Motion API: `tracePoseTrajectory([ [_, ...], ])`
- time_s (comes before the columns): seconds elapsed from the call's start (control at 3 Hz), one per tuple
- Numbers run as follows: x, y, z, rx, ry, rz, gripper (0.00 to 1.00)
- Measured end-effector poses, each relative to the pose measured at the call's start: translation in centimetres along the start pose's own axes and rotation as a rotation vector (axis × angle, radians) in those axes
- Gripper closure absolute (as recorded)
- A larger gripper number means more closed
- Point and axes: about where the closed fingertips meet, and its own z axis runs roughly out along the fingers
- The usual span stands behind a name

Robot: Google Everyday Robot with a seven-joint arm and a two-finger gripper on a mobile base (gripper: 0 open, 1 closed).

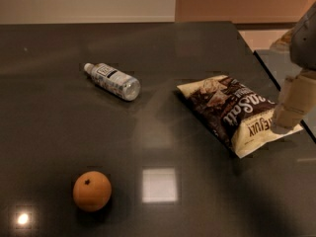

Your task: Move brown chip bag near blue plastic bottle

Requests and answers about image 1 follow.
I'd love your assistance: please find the orange fruit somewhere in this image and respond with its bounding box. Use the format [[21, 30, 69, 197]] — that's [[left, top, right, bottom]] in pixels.
[[73, 171, 112, 212]]

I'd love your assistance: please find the clear plastic water bottle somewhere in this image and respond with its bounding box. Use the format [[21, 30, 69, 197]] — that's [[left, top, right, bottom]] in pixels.
[[84, 63, 141, 102]]

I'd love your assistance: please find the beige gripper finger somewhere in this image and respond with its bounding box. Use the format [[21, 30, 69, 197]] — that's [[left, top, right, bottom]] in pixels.
[[273, 69, 316, 134]]

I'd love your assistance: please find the brown and cream chip bag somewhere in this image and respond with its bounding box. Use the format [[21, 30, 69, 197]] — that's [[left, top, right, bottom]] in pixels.
[[178, 75, 302, 158]]

